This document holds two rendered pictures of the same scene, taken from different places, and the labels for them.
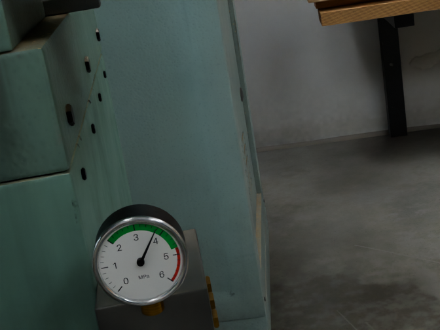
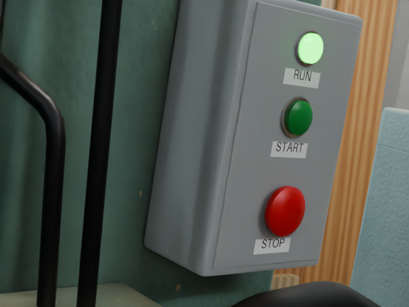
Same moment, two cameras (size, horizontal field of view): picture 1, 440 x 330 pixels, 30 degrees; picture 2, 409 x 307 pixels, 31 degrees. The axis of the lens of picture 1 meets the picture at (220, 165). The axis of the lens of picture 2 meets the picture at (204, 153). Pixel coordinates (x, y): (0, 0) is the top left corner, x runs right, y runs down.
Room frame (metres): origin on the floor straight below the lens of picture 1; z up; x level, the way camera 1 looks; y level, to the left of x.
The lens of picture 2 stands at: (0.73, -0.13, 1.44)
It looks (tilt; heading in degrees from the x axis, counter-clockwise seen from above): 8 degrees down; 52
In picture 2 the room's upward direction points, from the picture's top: 9 degrees clockwise
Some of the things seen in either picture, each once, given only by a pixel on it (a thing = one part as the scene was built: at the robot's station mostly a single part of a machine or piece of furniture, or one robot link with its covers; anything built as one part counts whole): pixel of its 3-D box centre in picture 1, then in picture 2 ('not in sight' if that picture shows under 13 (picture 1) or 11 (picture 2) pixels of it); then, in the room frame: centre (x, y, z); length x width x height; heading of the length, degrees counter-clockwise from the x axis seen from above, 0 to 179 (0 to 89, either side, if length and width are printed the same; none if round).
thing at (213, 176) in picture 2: not in sight; (254, 132); (1.04, 0.21, 1.40); 0.10 x 0.06 x 0.16; 3
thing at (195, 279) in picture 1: (161, 311); not in sight; (0.58, 0.06, 0.58); 0.12 x 0.08 x 0.08; 3
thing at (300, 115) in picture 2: not in sight; (299, 117); (1.04, 0.17, 1.42); 0.02 x 0.01 x 0.02; 3
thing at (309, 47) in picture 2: not in sight; (311, 48); (1.04, 0.17, 1.46); 0.02 x 0.01 x 0.02; 3
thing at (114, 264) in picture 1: (143, 264); not in sight; (0.51, 0.06, 0.65); 0.06 x 0.04 x 0.08; 93
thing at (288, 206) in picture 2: not in sight; (285, 211); (1.04, 0.17, 1.36); 0.03 x 0.01 x 0.03; 3
